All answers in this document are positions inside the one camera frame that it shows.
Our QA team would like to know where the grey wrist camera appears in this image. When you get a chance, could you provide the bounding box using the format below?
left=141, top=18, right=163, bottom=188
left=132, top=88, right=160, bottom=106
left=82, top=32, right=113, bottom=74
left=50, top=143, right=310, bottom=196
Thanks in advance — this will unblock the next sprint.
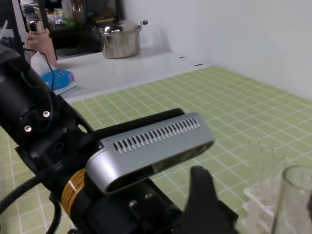
left=85, top=113, right=215, bottom=194

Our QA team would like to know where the black camera cable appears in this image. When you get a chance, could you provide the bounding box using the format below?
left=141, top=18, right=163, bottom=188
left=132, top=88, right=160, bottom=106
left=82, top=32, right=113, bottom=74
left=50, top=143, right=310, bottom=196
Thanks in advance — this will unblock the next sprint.
left=0, top=168, right=64, bottom=234

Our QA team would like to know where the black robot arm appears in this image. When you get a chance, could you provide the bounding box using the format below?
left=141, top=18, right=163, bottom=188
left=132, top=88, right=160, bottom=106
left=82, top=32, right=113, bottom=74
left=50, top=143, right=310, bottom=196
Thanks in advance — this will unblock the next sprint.
left=0, top=46, right=238, bottom=234

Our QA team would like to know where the black shelf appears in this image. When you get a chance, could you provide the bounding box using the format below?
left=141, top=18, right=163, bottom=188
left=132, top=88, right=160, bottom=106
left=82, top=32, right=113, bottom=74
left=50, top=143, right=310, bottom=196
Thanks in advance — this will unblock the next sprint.
left=15, top=0, right=123, bottom=60

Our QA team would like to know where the white plastic test tube rack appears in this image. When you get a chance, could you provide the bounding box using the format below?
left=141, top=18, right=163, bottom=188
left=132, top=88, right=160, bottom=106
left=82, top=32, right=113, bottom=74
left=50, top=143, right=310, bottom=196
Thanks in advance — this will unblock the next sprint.
left=241, top=188, right=273, bottom=234

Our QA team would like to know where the blue tissue pack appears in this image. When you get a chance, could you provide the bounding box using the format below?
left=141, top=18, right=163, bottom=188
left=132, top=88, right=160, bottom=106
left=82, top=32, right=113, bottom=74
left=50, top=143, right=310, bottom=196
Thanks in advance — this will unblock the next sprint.
left=41, top=69, right=77, bottom=94

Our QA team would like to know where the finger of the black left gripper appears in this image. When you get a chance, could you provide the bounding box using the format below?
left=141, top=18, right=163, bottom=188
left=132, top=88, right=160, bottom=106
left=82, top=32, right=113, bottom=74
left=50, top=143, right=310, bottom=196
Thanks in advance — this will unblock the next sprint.
left=182, top=166, right=237, bottom=234

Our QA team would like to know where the green checkered tablecloth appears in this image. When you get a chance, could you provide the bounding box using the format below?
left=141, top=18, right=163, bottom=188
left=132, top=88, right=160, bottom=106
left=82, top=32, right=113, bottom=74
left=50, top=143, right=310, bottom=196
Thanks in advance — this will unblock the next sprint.
left=0, top=65, right=312, bottom=234

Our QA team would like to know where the pink bottle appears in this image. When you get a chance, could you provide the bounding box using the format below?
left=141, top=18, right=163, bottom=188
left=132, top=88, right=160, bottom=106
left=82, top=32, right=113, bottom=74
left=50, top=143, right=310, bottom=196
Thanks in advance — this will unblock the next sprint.
left=26, top=20, right=57, bottom=66

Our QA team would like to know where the stainless steel pot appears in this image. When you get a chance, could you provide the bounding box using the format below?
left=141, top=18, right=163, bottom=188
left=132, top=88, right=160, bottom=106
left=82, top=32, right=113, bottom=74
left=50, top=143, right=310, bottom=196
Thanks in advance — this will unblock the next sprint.
left=94, top=16, right=148, bottom=59

